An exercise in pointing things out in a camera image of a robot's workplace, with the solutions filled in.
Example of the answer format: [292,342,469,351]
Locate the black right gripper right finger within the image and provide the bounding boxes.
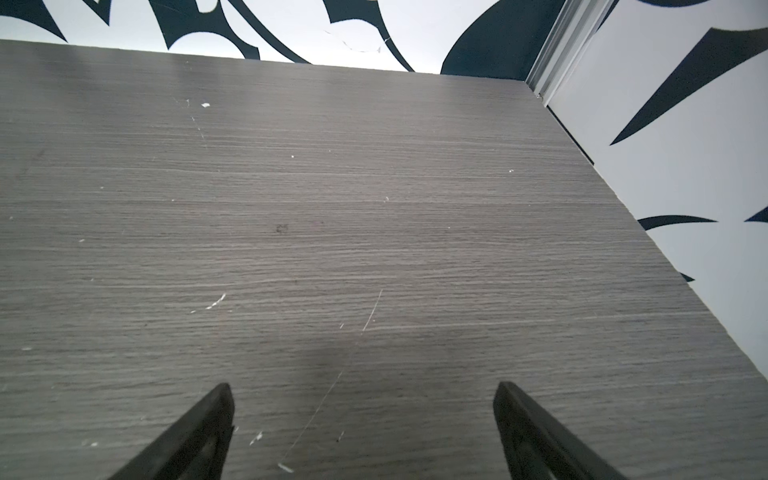
[493,381,624,479]

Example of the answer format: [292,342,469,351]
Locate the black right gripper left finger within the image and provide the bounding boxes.
[112,383,235,480]

